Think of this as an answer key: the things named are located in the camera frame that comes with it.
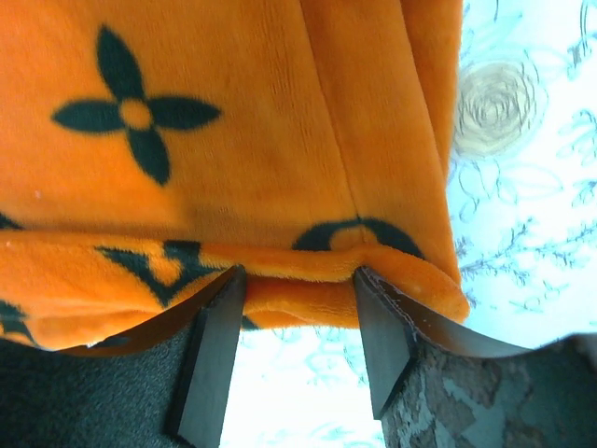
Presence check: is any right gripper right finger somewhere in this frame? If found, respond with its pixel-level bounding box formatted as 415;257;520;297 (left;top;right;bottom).
354;268;596;447

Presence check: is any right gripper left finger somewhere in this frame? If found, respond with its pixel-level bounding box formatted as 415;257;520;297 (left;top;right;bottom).
1;267;246;447

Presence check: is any floral table mat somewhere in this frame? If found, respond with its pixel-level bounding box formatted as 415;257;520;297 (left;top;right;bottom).
222;1;596;447

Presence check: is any orange patterned pillowcase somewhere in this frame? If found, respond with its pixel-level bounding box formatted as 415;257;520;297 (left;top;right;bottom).
1;1;469;351

